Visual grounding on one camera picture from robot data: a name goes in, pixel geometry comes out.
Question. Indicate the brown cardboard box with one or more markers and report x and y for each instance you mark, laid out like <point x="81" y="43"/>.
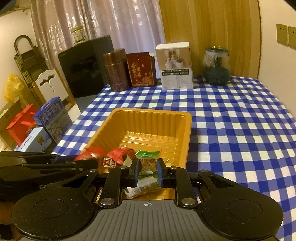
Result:
<point x="7" y="114"/>

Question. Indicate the light blue box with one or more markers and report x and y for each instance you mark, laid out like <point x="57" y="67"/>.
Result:
<point x="38" y="140"/>

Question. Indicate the blue milk carton box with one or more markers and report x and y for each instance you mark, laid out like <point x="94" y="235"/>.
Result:
<point x="54" y="118"/>

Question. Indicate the wall socket plate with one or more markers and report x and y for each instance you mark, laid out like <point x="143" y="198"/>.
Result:
<point x="282" y="34"/>

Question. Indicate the black cabinet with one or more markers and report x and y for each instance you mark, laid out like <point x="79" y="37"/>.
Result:
<point x="83" y="66"/>

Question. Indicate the red candy packet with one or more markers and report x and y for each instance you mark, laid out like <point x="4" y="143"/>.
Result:
<point x="120" y="153"/>

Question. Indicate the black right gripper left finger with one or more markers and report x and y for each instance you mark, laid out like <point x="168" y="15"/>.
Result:
<point x="66" y="211"/>

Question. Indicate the orange plastic tray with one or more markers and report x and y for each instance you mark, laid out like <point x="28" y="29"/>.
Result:
<point x="163" y="131"/>

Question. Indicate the folded dark trolley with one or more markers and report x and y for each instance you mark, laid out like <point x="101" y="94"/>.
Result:
<point x="31" y="64"/>

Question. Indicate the red gift bag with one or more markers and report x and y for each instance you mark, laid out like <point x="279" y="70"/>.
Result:
<point x="21" y="124"/>

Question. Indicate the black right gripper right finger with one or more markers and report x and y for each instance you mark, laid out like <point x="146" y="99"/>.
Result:
<point x="221" y="209"/>

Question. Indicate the green candy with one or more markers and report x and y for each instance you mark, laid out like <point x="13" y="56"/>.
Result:
<point x="147" y="178"/>

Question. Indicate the white product box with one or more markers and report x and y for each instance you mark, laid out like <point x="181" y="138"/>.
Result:
<point x="175" y="65"/>

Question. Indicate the green glass jar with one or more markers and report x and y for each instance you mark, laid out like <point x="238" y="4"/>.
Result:
<point x="216" y="63"/>

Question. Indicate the blue white checkered tablecloth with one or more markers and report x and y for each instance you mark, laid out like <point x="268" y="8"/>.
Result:
<point x="240" y="131"/>

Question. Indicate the yellow plastic bag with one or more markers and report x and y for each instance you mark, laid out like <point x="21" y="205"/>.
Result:
<point x="13" y="88"/>

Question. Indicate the pink curtain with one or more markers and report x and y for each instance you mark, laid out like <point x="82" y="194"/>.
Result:
<point x="134" y="25"/>

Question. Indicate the dark patterned candy packet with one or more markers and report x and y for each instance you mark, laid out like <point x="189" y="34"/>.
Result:
<point x="109" y="163"/>

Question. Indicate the small glass jar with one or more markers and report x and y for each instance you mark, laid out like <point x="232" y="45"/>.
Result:
<point x="78" y="35"/>

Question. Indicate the red snack packet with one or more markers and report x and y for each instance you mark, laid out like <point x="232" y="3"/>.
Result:
<point x="91" y="153"/>

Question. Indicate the white wooden chair back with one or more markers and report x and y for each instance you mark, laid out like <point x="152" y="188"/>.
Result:
<point x="51" y="85"/>

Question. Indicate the brown cylindrical canister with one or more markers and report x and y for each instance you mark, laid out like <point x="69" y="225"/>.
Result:
<point x="116" y="65"/>

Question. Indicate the person's left hand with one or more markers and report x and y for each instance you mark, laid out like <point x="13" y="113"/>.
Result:
<point x="8" y="230"/>

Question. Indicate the dark red gift box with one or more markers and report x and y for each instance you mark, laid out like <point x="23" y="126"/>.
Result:
<point x="142" y="69"/>

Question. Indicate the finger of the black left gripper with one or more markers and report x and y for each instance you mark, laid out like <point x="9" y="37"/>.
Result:
<point x="60" y="171"/>
<point x="10" y="158"/>

